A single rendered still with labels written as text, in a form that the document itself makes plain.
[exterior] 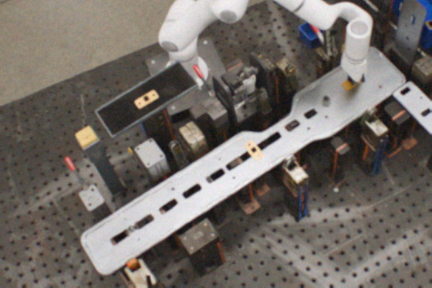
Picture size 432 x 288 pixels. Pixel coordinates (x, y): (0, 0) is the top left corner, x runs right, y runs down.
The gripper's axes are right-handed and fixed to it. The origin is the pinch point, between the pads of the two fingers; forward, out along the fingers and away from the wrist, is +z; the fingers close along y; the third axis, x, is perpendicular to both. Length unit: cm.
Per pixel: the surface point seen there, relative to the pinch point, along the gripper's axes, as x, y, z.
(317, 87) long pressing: -11.2, -7.7, 5.3
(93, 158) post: -98, -30, 0
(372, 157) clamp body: -6.9, 23.3, 21.5
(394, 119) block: 4.5, 20.5, 7.4
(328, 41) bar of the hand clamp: -0.8, -14.7, -8.8
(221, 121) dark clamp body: -50, -16, 1
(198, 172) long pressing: -68, -5, 5
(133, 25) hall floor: -31, -162, 105
